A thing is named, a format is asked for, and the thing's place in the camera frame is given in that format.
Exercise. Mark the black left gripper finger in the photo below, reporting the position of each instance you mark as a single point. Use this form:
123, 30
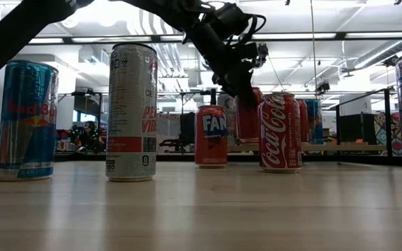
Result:
249, 99

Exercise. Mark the white Celsius can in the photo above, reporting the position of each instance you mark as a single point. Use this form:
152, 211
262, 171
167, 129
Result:
231, 122
131, 115

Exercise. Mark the red Fanta strawberry can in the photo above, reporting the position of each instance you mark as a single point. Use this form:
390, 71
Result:
248, 129
210, 139

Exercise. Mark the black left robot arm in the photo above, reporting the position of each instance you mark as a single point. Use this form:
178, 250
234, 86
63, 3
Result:
19, 31

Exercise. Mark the red Coca-Cola can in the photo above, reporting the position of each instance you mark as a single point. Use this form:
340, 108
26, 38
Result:
279, 139

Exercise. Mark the black partition panel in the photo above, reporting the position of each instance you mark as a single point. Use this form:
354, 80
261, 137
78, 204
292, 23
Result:
349, 127

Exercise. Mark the colourful poster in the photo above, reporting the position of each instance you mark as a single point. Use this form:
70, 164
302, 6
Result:
380, 132

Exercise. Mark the black monitor on stand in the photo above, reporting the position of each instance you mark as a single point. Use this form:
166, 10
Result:
86, 104

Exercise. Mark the person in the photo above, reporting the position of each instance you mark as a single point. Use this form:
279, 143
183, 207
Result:
90, 137

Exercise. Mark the black ceiling camera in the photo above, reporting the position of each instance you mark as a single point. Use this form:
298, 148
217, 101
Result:
323, 87

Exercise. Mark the overhead frame beam with lights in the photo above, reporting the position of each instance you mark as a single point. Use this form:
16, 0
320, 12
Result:
155, 38

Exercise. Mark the black aluminium table frame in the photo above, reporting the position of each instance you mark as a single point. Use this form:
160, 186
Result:
361, 159

